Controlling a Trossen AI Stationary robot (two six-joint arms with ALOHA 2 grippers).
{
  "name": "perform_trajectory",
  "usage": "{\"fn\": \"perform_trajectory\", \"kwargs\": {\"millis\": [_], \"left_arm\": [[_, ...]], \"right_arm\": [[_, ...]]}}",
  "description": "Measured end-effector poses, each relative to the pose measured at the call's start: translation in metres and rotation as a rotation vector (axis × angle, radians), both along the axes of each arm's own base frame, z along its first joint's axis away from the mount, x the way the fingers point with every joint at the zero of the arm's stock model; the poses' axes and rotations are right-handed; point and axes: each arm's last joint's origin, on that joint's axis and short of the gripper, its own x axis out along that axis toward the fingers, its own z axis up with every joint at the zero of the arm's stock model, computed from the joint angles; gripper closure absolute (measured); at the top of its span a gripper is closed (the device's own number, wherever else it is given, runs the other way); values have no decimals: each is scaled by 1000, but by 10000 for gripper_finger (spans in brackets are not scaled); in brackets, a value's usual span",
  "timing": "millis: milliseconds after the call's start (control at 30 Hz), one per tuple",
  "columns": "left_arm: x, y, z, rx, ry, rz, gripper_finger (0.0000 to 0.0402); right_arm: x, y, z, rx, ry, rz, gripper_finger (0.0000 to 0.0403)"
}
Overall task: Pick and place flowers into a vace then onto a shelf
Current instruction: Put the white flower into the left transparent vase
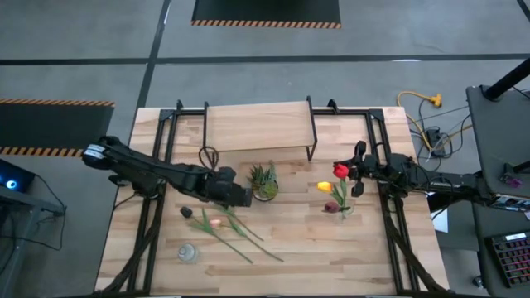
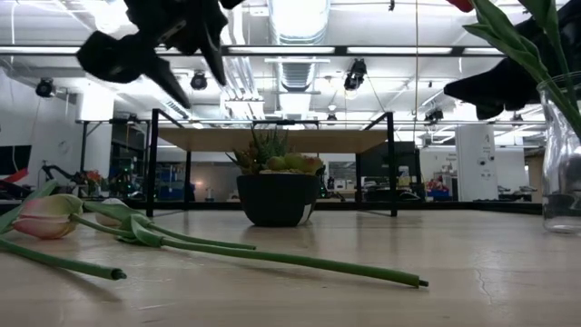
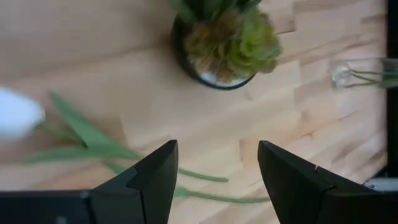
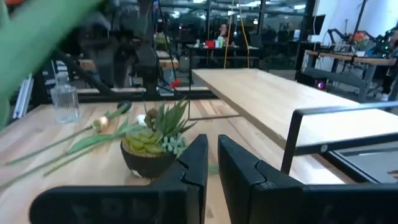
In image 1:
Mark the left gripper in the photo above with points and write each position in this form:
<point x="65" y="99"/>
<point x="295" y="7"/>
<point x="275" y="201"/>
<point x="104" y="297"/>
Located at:
<point x="225" y="188"/>

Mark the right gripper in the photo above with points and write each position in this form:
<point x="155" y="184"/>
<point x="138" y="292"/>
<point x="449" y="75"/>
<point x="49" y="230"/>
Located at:
<point x="368" y="167"/>

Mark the red tulip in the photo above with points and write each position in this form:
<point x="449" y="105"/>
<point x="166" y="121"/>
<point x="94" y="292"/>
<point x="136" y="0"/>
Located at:
<point x="340" y="171"/>

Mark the yellow orange tulip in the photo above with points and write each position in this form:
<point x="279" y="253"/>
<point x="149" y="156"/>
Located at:
<point x="325" y="187"/>

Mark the pink tulip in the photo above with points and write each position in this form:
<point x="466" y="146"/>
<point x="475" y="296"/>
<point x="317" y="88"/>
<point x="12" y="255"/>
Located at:
<point x="215" y="223"/>

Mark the dark maroon tulip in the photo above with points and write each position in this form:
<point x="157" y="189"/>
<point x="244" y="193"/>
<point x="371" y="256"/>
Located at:
<point x="331" y="207"/>

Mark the clear glass vase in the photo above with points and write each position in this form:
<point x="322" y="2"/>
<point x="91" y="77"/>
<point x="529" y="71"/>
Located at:
<point x="188" y="253"/>
<point x="348" y="213"/>

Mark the black tulip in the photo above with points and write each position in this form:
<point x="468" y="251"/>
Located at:
<point x="186" y="212"/>

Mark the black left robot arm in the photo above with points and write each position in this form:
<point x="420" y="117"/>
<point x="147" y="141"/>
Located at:
<point x="141" y="167"/>

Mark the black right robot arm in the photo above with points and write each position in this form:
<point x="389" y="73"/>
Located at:
<point x="414" y="174"/>

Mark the wooden shelf with black legs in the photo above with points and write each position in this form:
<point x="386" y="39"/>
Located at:
<point x="256" y="128"/>

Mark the succulent plant in black pot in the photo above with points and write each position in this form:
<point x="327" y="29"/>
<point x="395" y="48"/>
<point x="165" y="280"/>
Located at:
<point x="265" y="188"/>

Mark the black power strip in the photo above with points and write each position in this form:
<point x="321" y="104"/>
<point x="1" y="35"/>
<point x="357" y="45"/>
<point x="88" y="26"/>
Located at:
<point x="435" y="138"/>

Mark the white paper sheet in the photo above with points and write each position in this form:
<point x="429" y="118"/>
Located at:
<point x="441" y="221"/>

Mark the grey desk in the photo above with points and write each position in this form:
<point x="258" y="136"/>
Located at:
<point x="497" y="136"/>

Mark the black desk stand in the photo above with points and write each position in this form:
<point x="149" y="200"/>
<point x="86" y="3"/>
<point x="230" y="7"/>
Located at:
<point x="507" y="169"/>

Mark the dark grey table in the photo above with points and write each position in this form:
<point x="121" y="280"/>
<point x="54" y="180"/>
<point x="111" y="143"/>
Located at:
<point x="484" y="256"/>

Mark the colourful phone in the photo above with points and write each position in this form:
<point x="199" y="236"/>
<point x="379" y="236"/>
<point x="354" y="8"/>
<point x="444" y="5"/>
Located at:
<point x="509" y="202"/>

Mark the small purple object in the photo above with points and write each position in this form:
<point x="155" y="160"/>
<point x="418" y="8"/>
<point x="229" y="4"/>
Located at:
<point x="513" y="181"/>

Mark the black round caster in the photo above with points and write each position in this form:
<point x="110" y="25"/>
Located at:
<point x="478" y="281"/>

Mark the black mat with hazard stripe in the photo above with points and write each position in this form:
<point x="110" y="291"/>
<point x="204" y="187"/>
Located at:
<point x="49" y="128"/>
<point x="265" y="10"/>

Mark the black pole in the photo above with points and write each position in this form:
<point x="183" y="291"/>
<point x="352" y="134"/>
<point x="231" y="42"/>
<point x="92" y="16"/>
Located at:
<point x="509" y="80"/>

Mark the backlit keyboard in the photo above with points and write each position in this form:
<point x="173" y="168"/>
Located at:
<point x="513" y="260"/>

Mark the grey side table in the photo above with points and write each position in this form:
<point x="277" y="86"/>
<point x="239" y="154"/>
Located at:
<point x="29" y="203"/>

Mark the computer with blue light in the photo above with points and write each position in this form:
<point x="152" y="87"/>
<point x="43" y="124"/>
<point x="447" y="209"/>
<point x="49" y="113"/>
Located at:
<point x="16" y="174"/>

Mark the black metal table frame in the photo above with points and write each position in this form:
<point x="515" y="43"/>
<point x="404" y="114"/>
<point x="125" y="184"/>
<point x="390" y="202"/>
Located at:
<point x="376" y="113"/>

